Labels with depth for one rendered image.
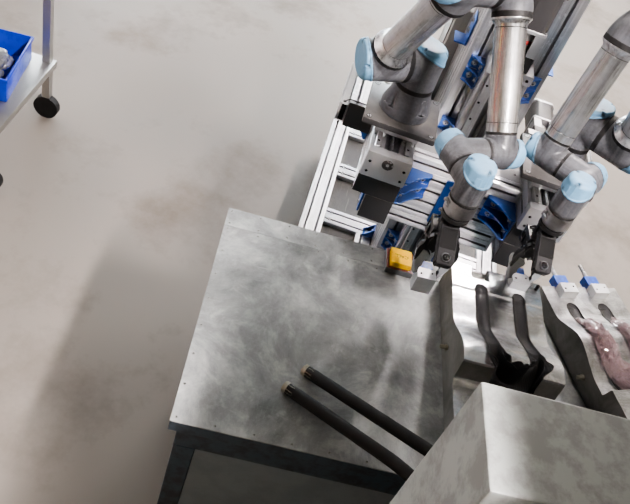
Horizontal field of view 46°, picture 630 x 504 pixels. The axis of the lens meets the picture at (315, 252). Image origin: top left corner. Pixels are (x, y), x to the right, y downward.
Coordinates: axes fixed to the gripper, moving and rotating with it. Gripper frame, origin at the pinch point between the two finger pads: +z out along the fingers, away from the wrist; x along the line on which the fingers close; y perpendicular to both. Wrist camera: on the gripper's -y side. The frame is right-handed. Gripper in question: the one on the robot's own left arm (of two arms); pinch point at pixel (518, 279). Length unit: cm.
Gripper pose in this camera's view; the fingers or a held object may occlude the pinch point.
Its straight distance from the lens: 209.8
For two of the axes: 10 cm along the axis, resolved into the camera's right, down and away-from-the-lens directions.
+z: -2.7, 6.8, 6.8
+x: -9.6, -2.6, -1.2
